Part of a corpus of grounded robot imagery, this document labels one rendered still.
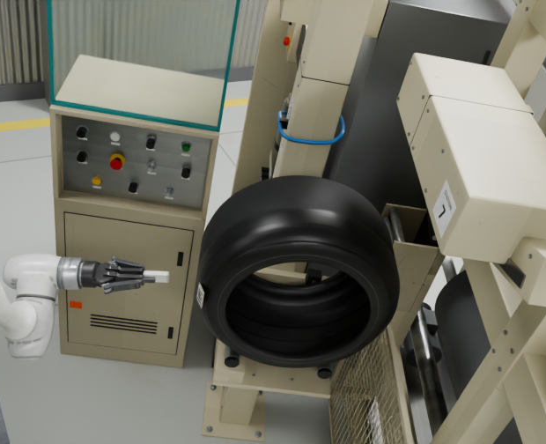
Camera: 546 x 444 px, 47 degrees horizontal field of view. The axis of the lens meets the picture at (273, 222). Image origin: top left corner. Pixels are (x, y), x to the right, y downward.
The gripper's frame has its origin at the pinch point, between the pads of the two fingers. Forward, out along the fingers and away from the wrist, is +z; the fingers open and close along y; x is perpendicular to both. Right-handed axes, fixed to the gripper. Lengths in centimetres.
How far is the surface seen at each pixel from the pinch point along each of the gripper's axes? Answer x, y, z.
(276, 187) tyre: -27.0, 7.9, 32.3
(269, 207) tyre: -26.5, -0.1, 30.5
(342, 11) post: -67, 27, 46
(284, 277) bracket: 23, 24, 37
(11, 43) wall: 53, 257, -134
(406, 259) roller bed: 8, 20, 75
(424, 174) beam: -47, -12, 64
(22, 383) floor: 103, 35, -69
